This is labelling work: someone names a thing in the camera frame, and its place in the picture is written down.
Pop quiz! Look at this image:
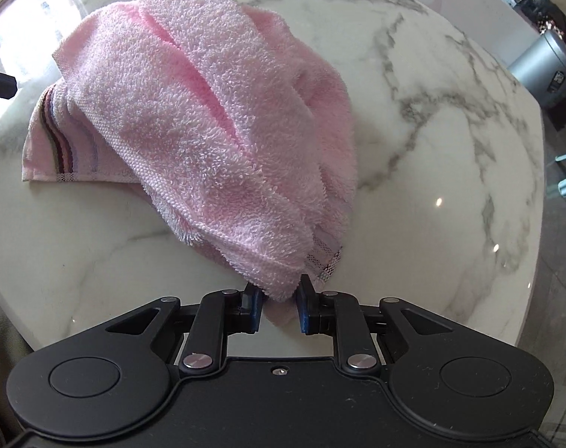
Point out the grey metal trash bin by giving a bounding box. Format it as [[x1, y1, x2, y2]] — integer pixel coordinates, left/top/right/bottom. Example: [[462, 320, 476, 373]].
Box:
[[509, 30, 566, 109]]

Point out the pink terry towel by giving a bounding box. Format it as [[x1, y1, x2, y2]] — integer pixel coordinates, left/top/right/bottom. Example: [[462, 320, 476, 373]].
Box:
[[21, 0, 358, 325]]

